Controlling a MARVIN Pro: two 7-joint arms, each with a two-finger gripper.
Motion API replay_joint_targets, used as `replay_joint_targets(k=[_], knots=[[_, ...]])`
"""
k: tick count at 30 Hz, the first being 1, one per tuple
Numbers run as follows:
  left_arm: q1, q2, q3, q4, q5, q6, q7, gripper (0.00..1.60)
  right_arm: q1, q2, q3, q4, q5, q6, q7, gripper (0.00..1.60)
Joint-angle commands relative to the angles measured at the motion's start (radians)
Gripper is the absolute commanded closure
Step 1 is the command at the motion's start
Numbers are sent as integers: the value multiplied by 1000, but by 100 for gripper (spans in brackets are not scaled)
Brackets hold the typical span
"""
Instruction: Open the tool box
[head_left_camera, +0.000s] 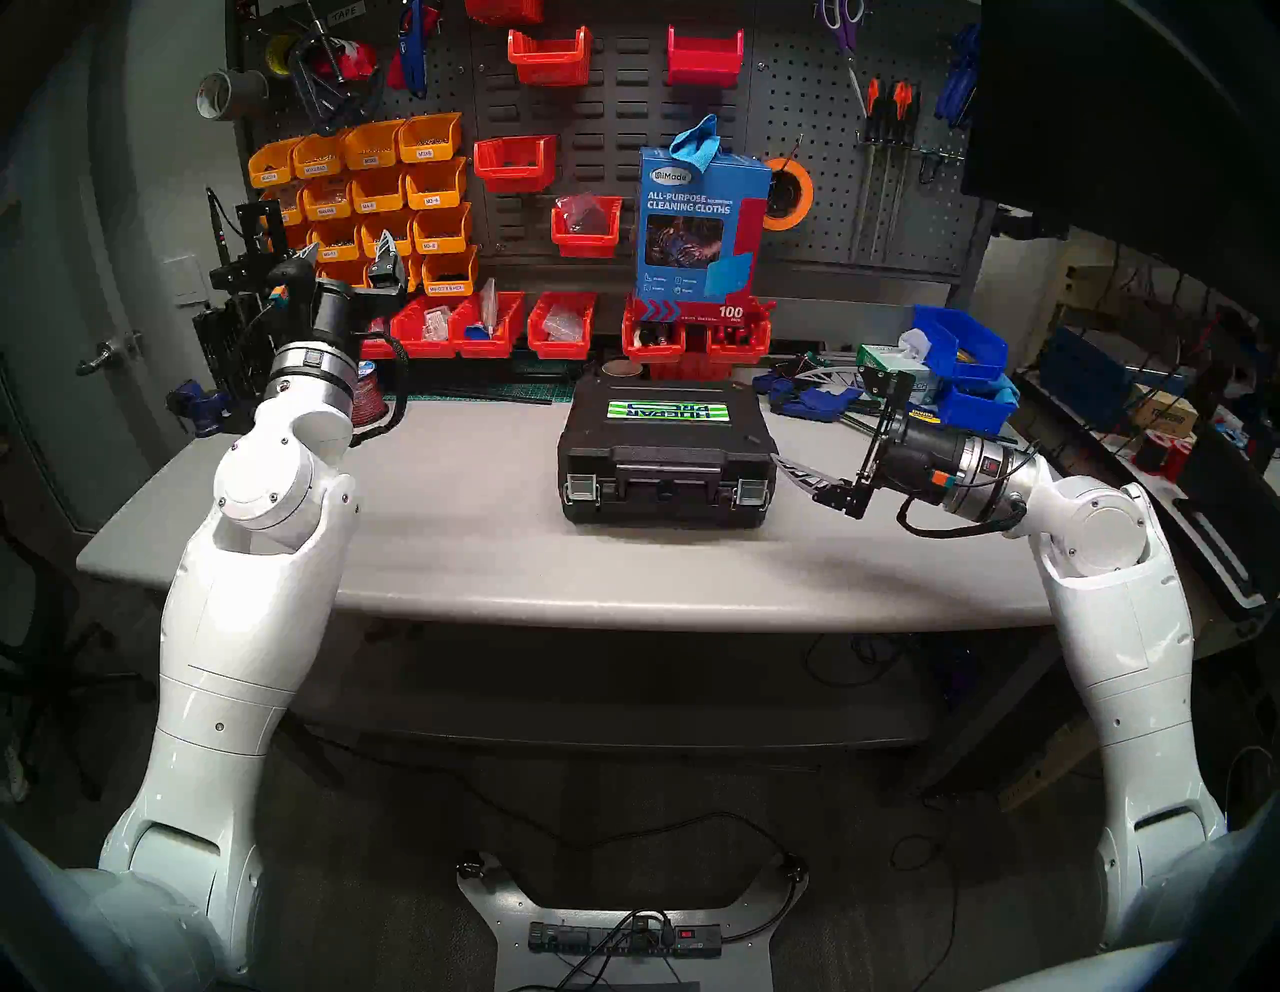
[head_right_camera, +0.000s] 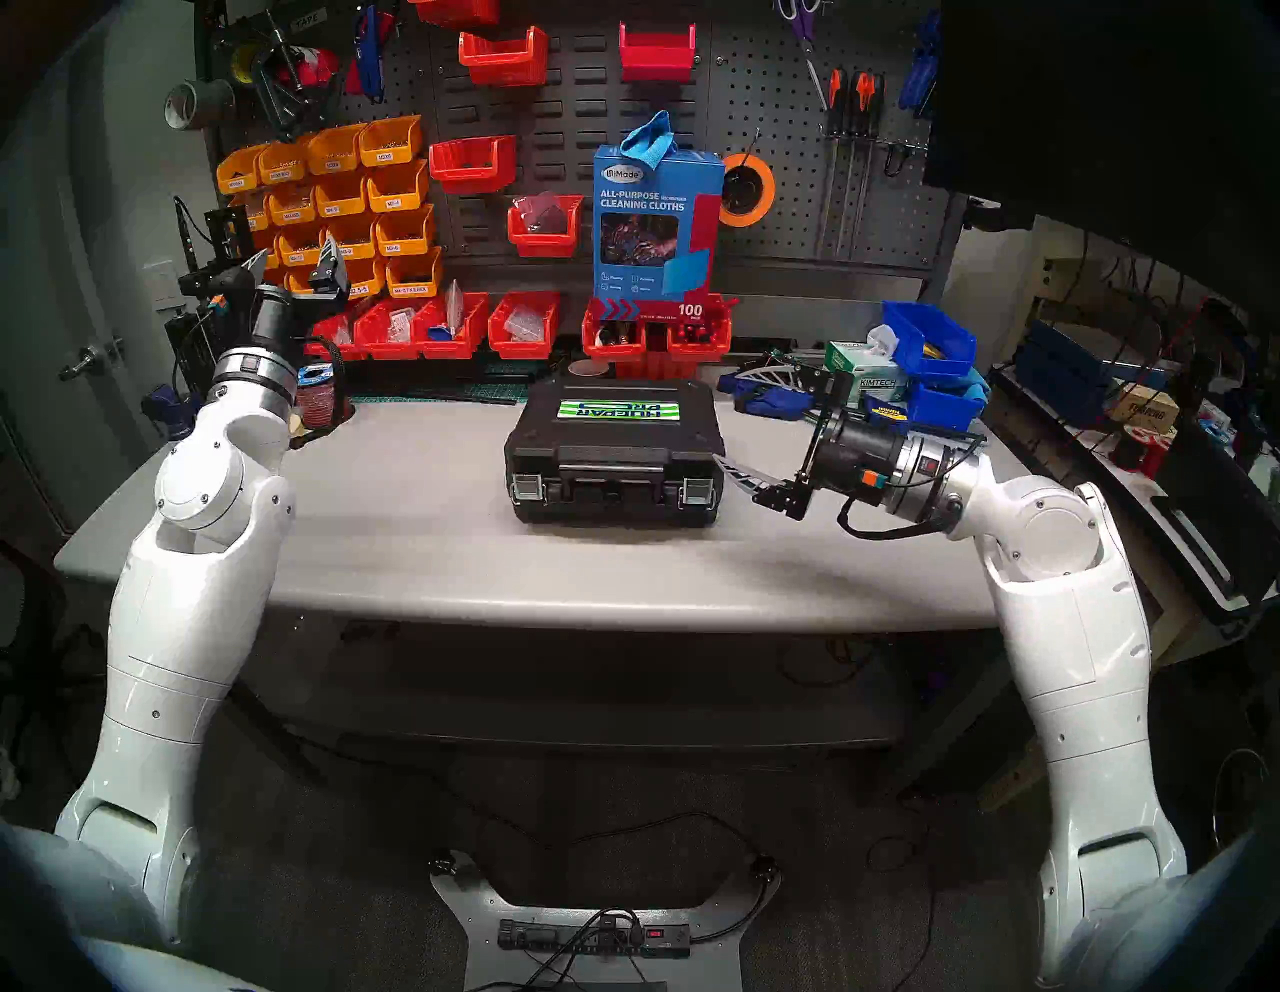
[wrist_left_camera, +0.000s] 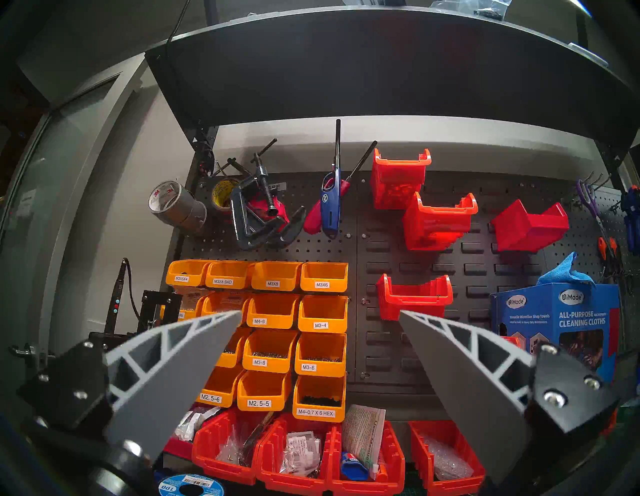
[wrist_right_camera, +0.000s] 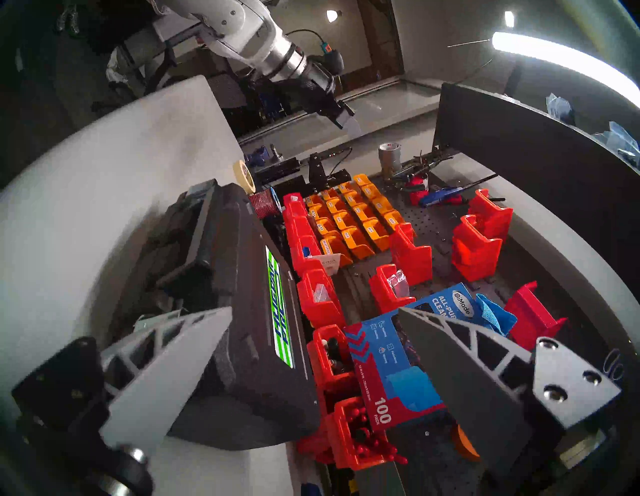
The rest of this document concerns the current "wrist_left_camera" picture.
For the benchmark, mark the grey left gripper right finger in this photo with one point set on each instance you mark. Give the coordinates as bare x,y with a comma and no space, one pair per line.
465,380

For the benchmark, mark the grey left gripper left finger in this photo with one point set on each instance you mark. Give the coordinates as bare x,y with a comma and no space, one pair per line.
165,380

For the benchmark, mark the blue cleaning cloths box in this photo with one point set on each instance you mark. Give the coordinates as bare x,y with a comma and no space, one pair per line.
575,310

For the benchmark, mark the red plastic tool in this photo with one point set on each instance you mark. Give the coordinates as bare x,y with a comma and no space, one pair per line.
280,215

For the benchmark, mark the orange bin labelled M2.5-6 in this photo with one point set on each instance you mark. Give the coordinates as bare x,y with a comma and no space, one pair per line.
220,397

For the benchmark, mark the orange-red parts bin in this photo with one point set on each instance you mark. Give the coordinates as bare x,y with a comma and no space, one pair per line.
272,480
177,447
210,460

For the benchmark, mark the orange parts bin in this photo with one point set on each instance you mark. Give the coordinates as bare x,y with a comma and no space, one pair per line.
235,357
187,310
225,302

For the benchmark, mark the black metal stand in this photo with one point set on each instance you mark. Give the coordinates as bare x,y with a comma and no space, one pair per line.
155,305

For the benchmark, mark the orange-red hanging bin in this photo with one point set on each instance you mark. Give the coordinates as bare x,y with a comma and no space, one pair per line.
400,185
435,230
412,305

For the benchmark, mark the orange-red bin with screw bags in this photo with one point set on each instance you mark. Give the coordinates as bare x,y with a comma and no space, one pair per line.
420,460

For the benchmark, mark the black soldering iron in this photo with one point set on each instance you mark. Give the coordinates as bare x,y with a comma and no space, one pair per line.
116,300

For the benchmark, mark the orange bin labelled M2.5-5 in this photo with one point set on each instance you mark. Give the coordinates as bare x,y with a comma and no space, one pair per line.
262,402

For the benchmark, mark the grey pegboard panel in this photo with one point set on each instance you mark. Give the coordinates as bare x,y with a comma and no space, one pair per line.
480,280

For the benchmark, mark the orange bin labelled M3-8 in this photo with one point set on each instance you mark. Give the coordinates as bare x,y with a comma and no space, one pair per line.
267,362

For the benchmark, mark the orange bin labelled M3X5X4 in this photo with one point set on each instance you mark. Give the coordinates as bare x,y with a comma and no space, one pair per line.
187,277

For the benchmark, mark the orange-red bin with leaflet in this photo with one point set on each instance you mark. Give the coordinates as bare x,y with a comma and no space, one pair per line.
392,470

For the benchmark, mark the white user manual leaflet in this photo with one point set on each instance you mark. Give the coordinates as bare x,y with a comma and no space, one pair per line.
362,435

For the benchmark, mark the orange bin labelled M3X8 BAD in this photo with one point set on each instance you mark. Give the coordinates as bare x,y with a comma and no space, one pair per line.
227,281

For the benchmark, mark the orange bin labelled M4-6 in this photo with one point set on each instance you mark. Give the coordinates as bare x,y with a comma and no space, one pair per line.
270,320

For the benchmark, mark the blue glue bottle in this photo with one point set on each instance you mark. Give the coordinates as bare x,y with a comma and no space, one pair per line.
355,467

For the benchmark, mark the orange bin labelled M3-6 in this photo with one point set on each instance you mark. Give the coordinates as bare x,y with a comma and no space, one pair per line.
320,367

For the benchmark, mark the blue microfiber cloth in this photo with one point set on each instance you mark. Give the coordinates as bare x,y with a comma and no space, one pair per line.
565,272

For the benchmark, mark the orange bin labelled M4 HEX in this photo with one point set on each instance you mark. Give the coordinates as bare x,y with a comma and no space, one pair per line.
317,412

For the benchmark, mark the orange bin labelled M3-4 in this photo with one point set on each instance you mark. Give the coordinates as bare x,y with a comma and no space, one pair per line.
322,324

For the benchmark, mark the pure red hanging bin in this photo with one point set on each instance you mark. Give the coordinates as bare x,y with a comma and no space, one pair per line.
525,235

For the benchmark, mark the black metal C-clamp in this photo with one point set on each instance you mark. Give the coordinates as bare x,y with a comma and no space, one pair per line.
245,235

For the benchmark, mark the orange bin labelled M3X6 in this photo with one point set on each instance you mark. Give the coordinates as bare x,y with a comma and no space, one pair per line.
324,284

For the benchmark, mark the yellow tape roll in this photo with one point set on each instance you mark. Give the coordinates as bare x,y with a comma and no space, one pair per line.
220,197

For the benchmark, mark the grey door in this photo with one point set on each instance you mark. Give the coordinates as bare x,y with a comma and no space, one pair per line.
60,210

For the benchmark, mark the red utility lighter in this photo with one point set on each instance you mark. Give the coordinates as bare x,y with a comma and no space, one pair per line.
312,222

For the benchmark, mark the blue utility lighter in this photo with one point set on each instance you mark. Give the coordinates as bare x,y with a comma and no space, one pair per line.
331,210

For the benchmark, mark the blue spring clamp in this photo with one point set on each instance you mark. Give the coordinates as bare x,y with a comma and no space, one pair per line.
631,220

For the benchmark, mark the dark metal shelf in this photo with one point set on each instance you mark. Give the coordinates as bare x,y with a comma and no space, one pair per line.
400,65

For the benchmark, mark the grey duct tape roll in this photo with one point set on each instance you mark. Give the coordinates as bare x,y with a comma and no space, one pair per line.
185,215

